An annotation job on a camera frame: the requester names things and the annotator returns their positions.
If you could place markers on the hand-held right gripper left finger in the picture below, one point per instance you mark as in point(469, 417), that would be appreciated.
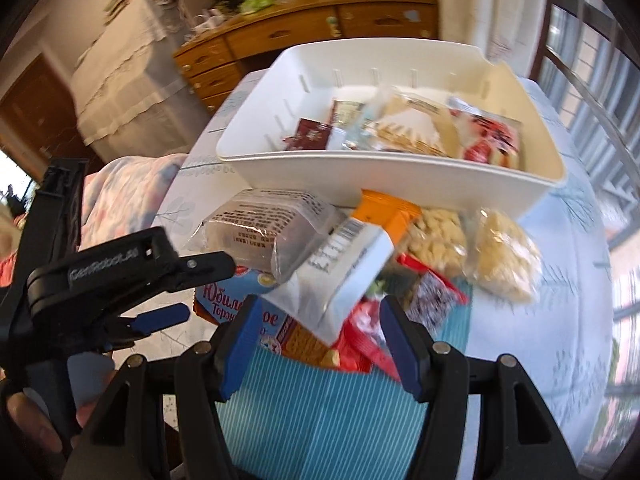
point(240, 345)

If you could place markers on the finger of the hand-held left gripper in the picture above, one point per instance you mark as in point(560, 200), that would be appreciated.
point(162, 320)
point(205, 266)

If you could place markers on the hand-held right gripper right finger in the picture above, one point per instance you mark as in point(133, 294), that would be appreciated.
point(400, 345)

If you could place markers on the red clear snack packet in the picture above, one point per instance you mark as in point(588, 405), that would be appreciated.
point(362, 340)

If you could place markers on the blue red cookie pack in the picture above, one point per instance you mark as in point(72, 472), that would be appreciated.
point(295, 345)

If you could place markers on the dark patterned snack packet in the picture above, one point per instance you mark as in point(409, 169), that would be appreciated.
point(432, 292)

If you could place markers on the clear bread packet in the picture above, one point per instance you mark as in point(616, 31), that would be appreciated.
point(260, 230)

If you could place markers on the white orange protein bar packet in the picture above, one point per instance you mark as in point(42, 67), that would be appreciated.
point(340, 270)

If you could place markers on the clear pale puffs bag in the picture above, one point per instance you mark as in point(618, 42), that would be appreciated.
point(440, 242)
point(505, 257)

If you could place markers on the white plastic bin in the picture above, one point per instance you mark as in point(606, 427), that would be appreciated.
point(400, 180)

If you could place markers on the dark red snack bar packet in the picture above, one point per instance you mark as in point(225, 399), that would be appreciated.
point(310, 135)

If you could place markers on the white red-trimmed snack packet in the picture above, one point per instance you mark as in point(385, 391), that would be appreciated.
point(350, 112)

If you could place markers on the clear cracker packet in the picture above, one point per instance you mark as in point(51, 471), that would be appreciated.
point(410, 127)

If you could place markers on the person's left hand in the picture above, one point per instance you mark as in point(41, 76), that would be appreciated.
point(30, 425)

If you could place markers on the floral quilt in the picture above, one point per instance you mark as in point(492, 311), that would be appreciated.
point(125, 200)

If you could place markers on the brown wooden door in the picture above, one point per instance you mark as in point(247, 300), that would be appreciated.
point(35, 115)

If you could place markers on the white lace cover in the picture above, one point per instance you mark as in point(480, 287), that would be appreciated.
point(130, 85)

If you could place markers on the wooden desk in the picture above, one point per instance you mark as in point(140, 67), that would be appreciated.
point(280, 35)

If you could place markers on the green tissue pack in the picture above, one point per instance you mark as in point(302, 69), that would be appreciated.
point(256, 3)

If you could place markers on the metal window railing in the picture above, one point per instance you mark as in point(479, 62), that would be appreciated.
point(590, 95)

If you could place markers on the white curtain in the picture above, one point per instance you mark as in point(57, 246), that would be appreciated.
point(480, 5)

